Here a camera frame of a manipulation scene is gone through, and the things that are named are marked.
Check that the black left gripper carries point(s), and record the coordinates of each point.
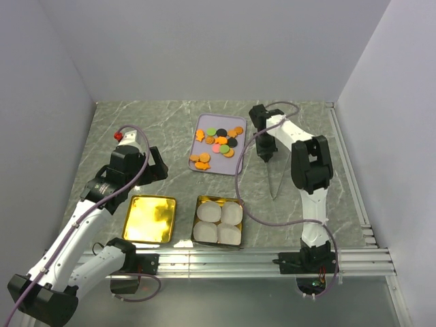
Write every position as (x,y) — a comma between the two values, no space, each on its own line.
(156,172)

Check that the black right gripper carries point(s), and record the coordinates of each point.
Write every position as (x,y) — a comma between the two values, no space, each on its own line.
(266,153)

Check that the metal tongs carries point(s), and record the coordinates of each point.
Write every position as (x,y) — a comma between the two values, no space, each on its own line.
(276,170)

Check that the black round cookie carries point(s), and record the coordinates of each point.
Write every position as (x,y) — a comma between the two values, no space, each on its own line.
(232,142)
(221,132)

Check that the orange round waffle cookie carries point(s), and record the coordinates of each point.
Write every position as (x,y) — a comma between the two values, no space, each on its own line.
(229,154)

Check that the green round cookie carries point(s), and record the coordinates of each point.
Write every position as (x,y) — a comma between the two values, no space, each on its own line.
(223,149)
(211,131)

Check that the gold tin lid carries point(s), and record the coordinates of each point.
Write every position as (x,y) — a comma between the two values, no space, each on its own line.
(150,219)

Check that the pink round cookie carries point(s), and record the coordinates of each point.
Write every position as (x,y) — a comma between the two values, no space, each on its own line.
(216,148)

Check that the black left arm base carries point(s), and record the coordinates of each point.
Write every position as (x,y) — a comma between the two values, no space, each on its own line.
(139,280)

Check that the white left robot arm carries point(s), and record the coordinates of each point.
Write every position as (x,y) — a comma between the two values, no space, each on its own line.
(51,290)

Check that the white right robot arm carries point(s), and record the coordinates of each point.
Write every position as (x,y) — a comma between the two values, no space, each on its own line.
(311,171)

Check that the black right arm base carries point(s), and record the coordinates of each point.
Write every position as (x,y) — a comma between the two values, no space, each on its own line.
(315,268)

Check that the orange shell cookie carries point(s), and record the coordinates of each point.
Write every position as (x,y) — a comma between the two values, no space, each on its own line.
(239,130)

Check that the orange flower cookie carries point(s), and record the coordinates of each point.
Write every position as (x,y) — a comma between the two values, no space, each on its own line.
(232,133)

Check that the orange fish cookie front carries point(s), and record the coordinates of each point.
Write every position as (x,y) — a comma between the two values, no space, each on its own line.
(199,165)

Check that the orange fish cookie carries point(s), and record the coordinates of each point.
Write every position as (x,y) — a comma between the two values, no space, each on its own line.
(200,135)
(221,140)
(199,165)

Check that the orange fish cookie middle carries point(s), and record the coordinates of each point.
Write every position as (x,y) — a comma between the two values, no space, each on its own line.
(221,140)

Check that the orange ridged round cookie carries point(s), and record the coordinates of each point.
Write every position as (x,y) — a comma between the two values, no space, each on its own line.
(204,157)

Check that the lilac serving tray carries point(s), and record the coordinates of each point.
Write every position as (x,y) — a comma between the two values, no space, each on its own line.
(218,163)

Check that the orange spiral cookie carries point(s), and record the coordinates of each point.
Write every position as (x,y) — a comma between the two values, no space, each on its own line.
(210,140)

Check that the orange fish cookie left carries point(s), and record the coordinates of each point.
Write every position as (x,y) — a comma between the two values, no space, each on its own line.
(200,135)

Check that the white paper cup back-left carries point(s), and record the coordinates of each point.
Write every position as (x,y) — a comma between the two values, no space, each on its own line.
(209,211)

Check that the white paper cup front-left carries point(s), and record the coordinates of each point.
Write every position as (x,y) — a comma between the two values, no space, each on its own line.
(205,232)

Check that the white paper cup back-right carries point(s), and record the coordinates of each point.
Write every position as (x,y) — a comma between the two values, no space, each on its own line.
(231,213)

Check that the gold cookie tin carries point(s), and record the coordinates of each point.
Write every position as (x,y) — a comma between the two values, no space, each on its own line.
(218,222)

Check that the white paper cup front-right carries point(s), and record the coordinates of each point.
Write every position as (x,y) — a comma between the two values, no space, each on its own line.
(228,234)

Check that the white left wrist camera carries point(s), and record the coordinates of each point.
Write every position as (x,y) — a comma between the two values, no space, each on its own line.
(129,138)

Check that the aluminium mounting rail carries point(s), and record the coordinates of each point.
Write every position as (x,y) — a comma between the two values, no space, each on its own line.
(209,263)

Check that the aluminium side rail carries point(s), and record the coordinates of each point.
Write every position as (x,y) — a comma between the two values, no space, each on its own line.
(365,226)

